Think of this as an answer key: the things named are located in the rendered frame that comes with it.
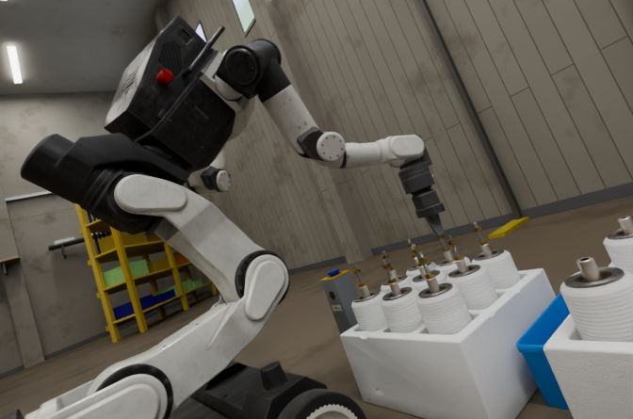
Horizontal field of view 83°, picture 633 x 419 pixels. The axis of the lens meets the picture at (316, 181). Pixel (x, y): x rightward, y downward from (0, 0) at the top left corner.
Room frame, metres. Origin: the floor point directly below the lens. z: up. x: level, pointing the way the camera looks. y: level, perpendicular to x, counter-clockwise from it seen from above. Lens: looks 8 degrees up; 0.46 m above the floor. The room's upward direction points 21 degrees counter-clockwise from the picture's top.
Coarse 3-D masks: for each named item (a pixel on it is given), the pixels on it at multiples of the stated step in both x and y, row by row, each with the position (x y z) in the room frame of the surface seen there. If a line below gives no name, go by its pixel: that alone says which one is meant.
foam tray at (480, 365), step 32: (512, 288) 0.87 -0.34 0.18; (544, 288) 0.91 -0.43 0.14; (480, 320) 0.76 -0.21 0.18; (512, 320) 0.81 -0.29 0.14; (352, 352) 0.98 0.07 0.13; (384, 352) 0.88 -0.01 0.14; (416, 352) 0.80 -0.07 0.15; (448, 352) 0.73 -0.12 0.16; (480, 352) 0.73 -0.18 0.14; (512, 352) 0.78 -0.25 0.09; (384, 384) 0.92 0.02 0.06; (416, 384) 0.83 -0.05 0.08; (448, 384) 0.75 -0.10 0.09; (480, 384) 0.71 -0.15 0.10; (512, 384) 0.76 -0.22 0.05; (448, 416) 0.78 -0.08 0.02; (480, 416) 0.72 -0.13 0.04; (512, 416) 0.73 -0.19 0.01
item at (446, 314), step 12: (456, 288) 0.78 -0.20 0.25; (420, 300) 0.79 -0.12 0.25; (432, 300) 0.77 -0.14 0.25; (444, 300) 0.76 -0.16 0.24; (456, 300) 0.77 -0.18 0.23; (420, 312) 0.81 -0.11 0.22; (432, 312) 0.77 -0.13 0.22; (444, 312) 0.76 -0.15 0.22; (456, 312) 0.76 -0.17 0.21; (468, 312) 0.79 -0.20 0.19; (432, 324) 0.78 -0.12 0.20; (444, 324) 0.76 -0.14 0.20; (456, 324) 0.76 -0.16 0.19
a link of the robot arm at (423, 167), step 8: (424, 144) 1.05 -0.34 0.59; (424, 152) 1.05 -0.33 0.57; (400, 160) 1.02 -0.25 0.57; (408, 160) 1.01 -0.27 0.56; (416, 160) 1.01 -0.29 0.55; (424, 160) 1.05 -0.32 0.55; (400, 168) 1.04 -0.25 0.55; (408, 168) 1.01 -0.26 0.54; (416, 168) 1.00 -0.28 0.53; (424, 168) 1.01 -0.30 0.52; (400, 176) 1.03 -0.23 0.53; (408, 176) 1.01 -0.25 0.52
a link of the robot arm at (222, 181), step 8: (208, 168) 1.21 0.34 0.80; (192, 176) 1.18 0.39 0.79; (200, 176) 1.19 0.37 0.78; (208, 176) 1.19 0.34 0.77; (216, 176) 1.22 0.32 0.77; (224, 176) 1.26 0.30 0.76; (192, 184) 1.21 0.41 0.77; (200, 184) 1.20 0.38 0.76; (208, 184) 1.20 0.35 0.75; (216, 184) 1.22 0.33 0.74; (224, 184) 1.26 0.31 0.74
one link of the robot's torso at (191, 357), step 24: (264, 264) 0.85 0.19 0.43; (264, 288) 0.84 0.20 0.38; (216, 312) 0.82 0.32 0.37; (240, 312) 0.81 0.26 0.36; (264, 312) 0.83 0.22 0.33; (192, 336) 0.77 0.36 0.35; (216, 336) 0.79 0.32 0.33; (240, 336) 0.81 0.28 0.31; (144, 360) 0.71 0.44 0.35; (168, 360) 0.74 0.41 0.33; (192, 360) 0.77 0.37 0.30; (216, 360) 0.79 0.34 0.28; (96, 384) 0.69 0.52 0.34; (168, 384) 0.72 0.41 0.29; (192, 384) 0.76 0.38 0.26; (168, 408) 0.71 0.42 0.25
